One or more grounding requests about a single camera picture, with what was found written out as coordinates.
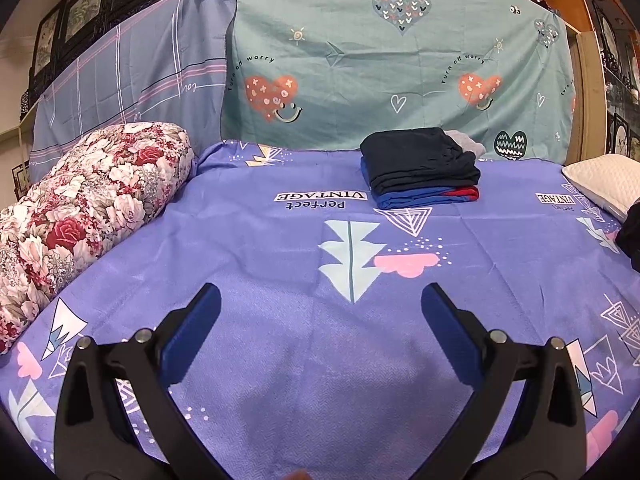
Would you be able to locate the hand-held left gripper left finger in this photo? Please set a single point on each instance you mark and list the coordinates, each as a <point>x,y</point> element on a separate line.
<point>192,330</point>

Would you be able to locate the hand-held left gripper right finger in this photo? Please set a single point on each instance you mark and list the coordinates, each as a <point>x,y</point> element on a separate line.
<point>452,335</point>

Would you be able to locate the dark navy pants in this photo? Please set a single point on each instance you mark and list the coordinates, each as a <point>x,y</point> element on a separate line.
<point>415,160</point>

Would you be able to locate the grey pants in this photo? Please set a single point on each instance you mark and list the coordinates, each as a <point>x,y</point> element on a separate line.
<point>467,142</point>

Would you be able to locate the purple printed bedsheet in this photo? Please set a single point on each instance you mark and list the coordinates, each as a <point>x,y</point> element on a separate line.
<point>280,240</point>

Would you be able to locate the folded blue garment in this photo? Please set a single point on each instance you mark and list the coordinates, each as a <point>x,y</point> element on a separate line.
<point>410,201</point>

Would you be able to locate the folded red garment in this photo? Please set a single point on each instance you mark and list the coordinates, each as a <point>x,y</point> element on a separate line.
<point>462,192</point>

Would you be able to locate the floral quilt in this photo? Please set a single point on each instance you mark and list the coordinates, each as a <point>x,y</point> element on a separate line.
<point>90,200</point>

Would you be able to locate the dark cloth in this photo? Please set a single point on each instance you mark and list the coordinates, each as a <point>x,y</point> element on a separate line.
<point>631,240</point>

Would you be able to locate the white pillow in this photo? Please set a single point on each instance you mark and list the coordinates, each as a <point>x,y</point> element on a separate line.
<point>605,180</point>

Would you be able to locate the blue-grey plaid sheet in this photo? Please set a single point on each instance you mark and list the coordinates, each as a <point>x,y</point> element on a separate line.
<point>125,85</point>

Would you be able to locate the teal heart-print sheet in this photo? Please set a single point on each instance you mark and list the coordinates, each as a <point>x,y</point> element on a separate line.
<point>350,85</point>

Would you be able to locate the wooden display cabinet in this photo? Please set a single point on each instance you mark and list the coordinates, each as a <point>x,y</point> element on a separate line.
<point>615,60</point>

